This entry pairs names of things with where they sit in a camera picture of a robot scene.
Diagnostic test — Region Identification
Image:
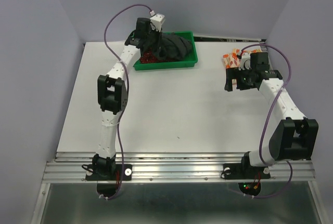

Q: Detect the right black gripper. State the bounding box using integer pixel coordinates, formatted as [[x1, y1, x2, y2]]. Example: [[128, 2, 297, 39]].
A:
[[223, 65, 255, 91]]

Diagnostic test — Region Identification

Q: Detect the dark grey dotted skirt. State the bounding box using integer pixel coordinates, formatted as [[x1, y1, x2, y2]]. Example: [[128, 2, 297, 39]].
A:
[[142, 33, 192, 62]]

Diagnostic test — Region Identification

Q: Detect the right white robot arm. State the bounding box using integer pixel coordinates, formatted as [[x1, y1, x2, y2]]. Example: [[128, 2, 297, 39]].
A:
[[222, 52, 319, 179]]

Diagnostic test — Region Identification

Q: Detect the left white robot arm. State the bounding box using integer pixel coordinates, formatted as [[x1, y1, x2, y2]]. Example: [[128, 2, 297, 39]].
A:
[[82, 14, 165, 181]]

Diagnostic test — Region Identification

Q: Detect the folded orange floral skirt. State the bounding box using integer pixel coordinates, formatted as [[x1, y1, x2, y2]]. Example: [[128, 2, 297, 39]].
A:
[[222, 48, 262, 69]]

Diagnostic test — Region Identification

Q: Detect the red polka dot skirt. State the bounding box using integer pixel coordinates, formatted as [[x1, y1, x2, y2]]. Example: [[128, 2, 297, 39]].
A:
[[139, 49, 159, 64]]

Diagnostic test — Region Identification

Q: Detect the green plastic tray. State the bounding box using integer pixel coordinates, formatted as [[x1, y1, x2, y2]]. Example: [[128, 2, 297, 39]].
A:
[[133, 31, 198, 71]]

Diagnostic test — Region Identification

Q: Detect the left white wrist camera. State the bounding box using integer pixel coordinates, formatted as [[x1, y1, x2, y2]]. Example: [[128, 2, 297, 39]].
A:
[[150, 14, 165, 32]]

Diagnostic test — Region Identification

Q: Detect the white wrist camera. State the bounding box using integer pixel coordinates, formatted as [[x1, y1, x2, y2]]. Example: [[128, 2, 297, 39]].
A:
[[150, 14, 165, 32], [239, 53, 251, 70]]

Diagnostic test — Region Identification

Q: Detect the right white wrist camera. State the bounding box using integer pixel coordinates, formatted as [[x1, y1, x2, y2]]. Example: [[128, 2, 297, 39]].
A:
[[239, 53, 251, 70]]

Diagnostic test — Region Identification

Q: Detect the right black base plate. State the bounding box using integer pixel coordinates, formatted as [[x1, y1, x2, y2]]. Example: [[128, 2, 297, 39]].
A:
[[221, 163, 271, 180]]

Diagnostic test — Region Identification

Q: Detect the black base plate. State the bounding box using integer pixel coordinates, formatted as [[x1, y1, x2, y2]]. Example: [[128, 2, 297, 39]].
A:
[[221, 163, 271, 180], [82, 163, 132, 181]]

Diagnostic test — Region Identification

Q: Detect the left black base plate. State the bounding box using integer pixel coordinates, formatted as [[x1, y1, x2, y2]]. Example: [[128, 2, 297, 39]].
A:
[[82, 163, 132, 181]]

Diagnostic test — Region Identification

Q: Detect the aluminium rail frame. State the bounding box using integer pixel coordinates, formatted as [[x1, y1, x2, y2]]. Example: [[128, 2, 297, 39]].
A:
[[31, 152, 330, 223]]

